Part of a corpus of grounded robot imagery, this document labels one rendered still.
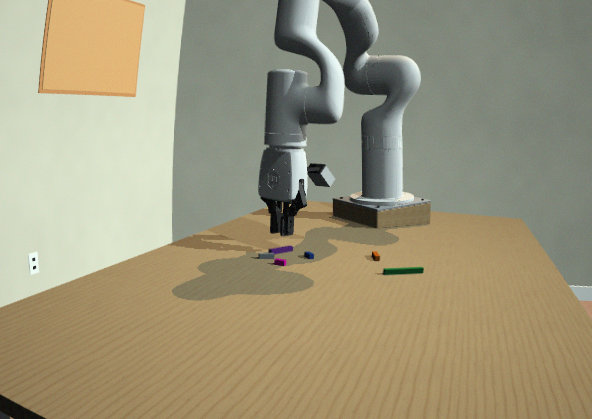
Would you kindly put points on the green rod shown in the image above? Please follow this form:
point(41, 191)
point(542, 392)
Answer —
point(395, 271)

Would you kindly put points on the purple rod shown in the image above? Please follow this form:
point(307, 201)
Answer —
point(281, 249)

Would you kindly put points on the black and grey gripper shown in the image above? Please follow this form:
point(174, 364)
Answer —
point(283, 178)

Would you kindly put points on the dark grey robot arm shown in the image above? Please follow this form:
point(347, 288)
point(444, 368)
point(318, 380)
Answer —
point(291, 104)

